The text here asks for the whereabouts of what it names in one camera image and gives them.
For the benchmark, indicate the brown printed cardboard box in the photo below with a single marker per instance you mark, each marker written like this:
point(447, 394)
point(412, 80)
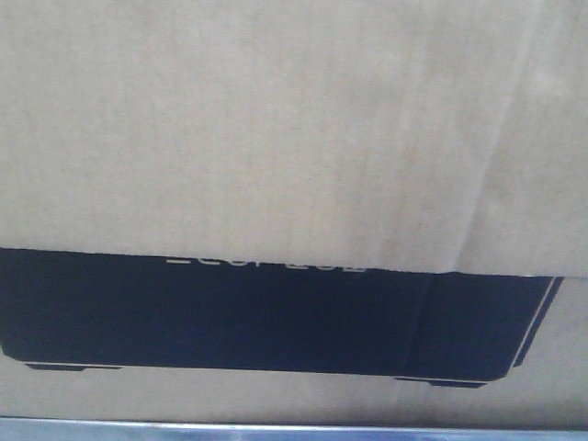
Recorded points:
point(413, 135)

